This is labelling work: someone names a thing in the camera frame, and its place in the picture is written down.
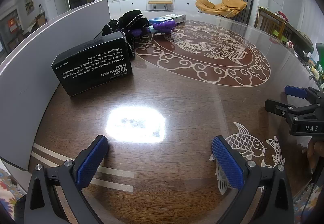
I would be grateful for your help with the wooden bench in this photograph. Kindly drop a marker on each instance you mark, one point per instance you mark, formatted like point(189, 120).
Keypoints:
point(165, 3)

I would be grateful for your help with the orange lounge chair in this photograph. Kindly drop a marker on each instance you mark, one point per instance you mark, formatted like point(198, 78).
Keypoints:
point(227, 8)

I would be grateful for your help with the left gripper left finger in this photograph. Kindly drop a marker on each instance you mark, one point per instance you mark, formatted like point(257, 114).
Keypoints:
point(41, 204)

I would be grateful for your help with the grey partition board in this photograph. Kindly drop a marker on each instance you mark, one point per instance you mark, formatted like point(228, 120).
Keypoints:
point(27, 79)

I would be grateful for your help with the person's right hand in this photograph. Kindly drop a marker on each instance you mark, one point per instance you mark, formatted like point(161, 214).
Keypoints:
point(314, 151)

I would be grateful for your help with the blue white carton box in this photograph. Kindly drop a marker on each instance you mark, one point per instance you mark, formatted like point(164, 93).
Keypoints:
point(178, 18)

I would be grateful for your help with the white tv cabinet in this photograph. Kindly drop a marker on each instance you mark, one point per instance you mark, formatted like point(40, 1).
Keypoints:
point(123, 6)

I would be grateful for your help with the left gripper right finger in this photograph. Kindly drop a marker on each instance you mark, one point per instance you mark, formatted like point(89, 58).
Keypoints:
point(276, 202)

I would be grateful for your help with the purple rubber toy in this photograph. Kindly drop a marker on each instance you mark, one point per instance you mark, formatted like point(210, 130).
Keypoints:
point(164, 27)

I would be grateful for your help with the black printed box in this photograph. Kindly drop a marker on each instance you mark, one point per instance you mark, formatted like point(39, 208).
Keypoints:
point(93, 63)

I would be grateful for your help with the black beaded bag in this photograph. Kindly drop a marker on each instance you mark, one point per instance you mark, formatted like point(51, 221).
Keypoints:
point(132, 24)

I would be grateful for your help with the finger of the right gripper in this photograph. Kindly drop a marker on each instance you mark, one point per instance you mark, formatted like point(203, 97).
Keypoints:
point(295, 91)
point(281, 109)

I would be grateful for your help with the wooden dining chair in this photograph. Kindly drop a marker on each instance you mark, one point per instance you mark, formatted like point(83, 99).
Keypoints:
point(271, 23)

